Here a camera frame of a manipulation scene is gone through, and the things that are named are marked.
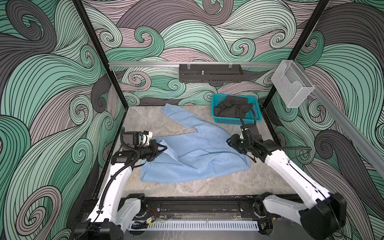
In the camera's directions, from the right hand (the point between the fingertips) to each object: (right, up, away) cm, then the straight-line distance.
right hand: (228, 141), depth 79 cm
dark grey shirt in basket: (+12, +22, +30) cm, 39 cm away
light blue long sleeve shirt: (-17, -11, +13) cm, 23 cm away
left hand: (-32, -2, -6) cm, 33 cm away
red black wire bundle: (-44, -39, -9) cm, 59 cm away
